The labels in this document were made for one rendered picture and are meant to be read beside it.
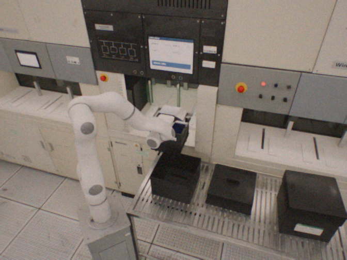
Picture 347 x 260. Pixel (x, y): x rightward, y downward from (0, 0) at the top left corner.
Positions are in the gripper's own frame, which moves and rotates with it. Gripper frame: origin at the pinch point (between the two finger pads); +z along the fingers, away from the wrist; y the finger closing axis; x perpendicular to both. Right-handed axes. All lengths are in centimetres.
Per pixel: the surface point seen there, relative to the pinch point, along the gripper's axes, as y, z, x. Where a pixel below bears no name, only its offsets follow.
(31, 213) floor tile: -134, -31, -126
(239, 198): 52, -22, -39
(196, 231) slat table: 32, -46, -49
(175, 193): 13, -29, -41
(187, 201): 21, -29, -46
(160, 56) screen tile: -11.0, 14.8, 30.9
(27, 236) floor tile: -121, -52, -126
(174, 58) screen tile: -1.9, 14.9, 31.0
